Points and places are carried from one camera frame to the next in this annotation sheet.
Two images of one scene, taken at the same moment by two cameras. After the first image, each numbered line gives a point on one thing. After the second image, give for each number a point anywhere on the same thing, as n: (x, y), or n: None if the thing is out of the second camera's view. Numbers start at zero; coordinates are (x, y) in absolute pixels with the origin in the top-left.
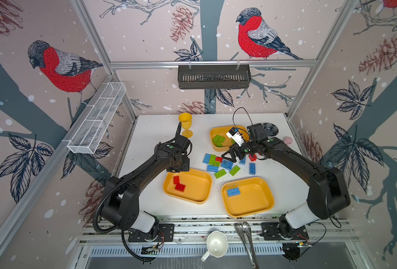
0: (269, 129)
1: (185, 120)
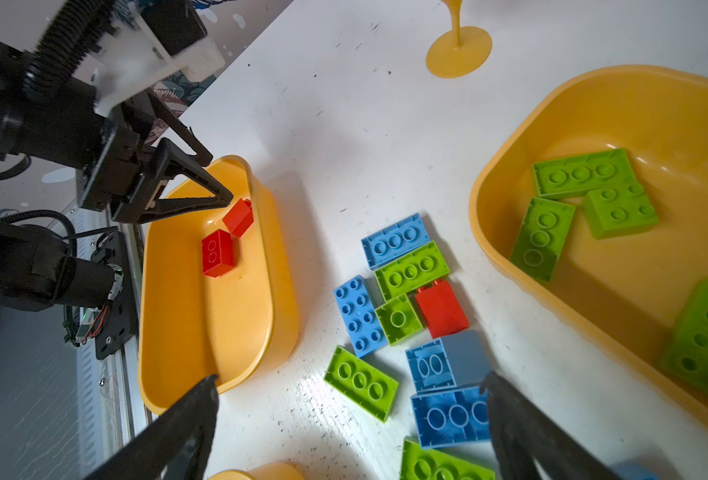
0: None
1: (460, 51)
